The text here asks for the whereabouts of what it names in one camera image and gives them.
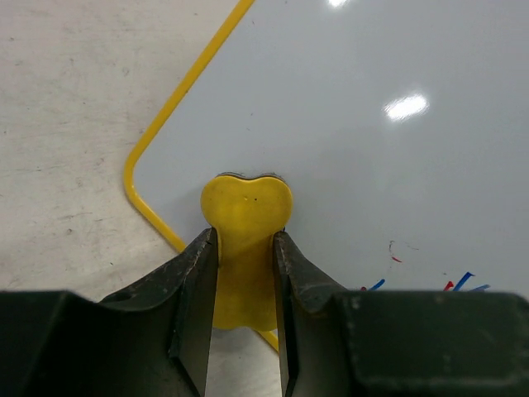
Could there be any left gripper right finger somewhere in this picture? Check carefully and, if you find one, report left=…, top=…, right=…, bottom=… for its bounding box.
left=273, top=232, right=350, bottom=396

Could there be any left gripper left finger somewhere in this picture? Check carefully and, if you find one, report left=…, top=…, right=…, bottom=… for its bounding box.
left=97, top=228, right=218, bottom=396

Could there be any yellow whiteboard eraser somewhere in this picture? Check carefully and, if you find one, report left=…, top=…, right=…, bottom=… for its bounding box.
left=201, top=174, right=293, bottom=332

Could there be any yellow-framed small whiteboard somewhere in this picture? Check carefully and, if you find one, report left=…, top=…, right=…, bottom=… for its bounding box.
left=123, top=0, right=529, bottom=352

